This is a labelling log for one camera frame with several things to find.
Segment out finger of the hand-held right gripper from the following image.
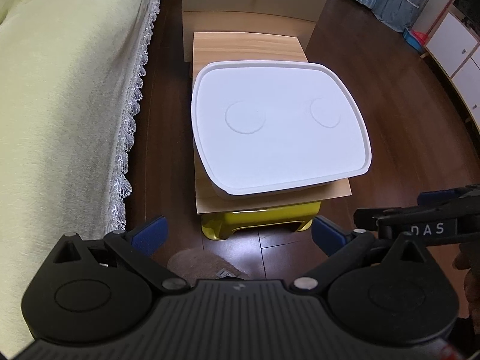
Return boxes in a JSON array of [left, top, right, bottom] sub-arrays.
[[417, 184, 480, 206], [353, 197, 480, 240]]

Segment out blue and red plastic toy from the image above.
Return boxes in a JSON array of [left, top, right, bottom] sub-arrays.
[[403, 28, 430, 50]]

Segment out light wooden board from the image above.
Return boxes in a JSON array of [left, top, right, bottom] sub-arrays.
[[192, 32, 352, 214]]

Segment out white plastic storage bin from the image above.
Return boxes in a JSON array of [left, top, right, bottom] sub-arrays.
[[207, 174, 241, 197]]

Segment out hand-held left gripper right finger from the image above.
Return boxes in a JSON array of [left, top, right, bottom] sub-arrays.
[[291, 215, 433, 295]]

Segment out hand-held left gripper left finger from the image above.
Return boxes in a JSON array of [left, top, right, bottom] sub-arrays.
[[52, 214, 189, 296]]

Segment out yellow plastic stool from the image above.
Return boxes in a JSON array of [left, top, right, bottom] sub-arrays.
[[200, 200, 322, 241]]

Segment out white plastic bin lid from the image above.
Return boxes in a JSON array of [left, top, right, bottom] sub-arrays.
[[190, 60, 373, 197]]

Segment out person's right hand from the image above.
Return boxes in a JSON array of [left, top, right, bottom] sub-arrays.
[[452, 238, 480, 331]]

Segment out brown fuzzy mat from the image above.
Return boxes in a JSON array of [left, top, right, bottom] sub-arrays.
[[167, 248, 250, 282]]

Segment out white wood-trimmed cabinet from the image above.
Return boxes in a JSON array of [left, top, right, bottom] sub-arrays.
[[422, 9, 480, 126]]

